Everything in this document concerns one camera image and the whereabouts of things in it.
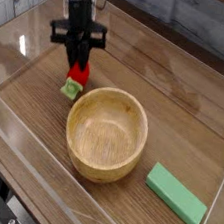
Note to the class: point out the wooden bowl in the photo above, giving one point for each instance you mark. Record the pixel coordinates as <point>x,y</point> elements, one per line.
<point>106,133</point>

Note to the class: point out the green rectangular block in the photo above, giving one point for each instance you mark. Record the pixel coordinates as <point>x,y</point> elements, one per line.
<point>170,190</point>

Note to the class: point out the black table clamp bracket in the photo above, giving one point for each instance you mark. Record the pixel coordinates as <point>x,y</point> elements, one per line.
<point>6,215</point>

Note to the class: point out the red toy fruit green stem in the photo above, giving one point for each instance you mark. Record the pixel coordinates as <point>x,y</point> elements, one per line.
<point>76,80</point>

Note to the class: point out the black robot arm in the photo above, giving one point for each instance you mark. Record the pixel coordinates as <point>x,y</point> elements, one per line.
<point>79,33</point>

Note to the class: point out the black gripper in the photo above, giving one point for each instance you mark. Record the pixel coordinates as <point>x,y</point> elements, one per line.
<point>79,26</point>

